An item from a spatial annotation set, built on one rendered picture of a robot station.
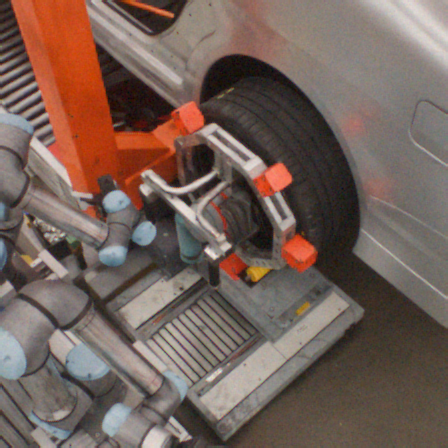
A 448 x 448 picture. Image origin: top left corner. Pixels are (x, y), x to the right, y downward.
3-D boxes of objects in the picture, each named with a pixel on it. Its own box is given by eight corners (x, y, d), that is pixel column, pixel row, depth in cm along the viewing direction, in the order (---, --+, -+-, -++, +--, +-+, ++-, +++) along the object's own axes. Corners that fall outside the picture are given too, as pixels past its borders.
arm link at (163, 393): (40, 257, 153) (174, 386, 172) (9, 293, 147) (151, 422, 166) (61, 254, 144) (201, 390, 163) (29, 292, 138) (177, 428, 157)
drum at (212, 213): (253, 217, 236) (253, 192, 225) (207, 251, 228) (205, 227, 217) (226, 194, 242) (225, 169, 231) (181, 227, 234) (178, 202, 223)
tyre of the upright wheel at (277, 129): (364, 126, 200) (220, 46, 237) (310, 166, 191) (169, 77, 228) (357, 261, 249) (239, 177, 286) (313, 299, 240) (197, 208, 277)
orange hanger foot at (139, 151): (228, 145, 292) (226, 85, 264) (132, 210, 272) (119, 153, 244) (203, 125, 299) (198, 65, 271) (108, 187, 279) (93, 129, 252)
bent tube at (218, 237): (265, 212, 213) (266, 191, 204) (219, 247, 205) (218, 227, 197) (228, 181, 220) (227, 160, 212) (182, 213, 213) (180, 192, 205)
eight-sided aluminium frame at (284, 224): (290, 283, 243) (300, 189, 199) (277, 294, 241) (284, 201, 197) (193, 197, 268) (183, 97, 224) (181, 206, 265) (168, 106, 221)
